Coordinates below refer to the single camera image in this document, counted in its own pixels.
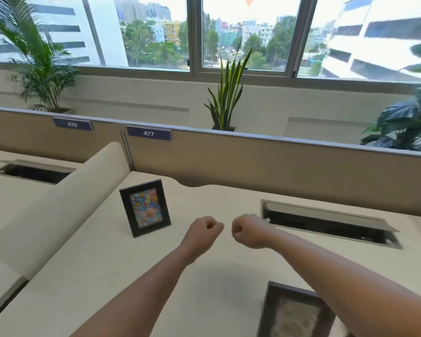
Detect person's right hand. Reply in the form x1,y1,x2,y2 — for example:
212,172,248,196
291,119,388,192
231,213,278,249

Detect person's left hand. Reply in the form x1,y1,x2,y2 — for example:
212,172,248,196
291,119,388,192
180,216,225,265

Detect black picture frame colourful balloons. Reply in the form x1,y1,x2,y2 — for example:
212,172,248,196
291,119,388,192
119,178,172,239

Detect brown picture frame cream card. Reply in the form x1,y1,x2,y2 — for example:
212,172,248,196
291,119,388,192
256,281,337,337

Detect person's right forearm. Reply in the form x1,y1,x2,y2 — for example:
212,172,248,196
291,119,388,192
266,227,421,337

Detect person's left forearm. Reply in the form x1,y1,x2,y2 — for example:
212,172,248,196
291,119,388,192
70,247,197,337

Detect beige desk partition panel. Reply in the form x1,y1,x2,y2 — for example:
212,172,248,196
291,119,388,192
121,125,421,219

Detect white table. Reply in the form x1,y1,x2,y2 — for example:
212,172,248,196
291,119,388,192
0,170,421,337

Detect blue desk label plate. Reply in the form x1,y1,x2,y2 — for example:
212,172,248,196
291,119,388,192
51,117,94,132
126,125,172,141

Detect snake plant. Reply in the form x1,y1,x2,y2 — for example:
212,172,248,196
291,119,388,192
203,44,253,132

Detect cream curved desk divider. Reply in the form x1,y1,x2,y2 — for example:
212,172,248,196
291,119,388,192
0,142,131,280

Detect broad leaf plant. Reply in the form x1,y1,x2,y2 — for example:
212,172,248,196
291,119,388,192
360,42,421,153

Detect beige neighbouring partition panel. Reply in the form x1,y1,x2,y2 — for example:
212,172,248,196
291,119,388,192
0,105,132,172

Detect grey framed window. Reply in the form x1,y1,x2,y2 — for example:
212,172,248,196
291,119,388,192
0,0,421,94

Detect white neighbouring desk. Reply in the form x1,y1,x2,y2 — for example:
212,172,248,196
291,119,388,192
0,149,83,323

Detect palm plant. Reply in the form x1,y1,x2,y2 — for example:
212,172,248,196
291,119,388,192
0,0,80,115

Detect grey table cable box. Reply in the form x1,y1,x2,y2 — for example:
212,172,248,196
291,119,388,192
260,198,403,250

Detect neighbouring desk cable box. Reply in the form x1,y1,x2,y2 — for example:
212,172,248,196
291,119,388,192
0,159,77,186

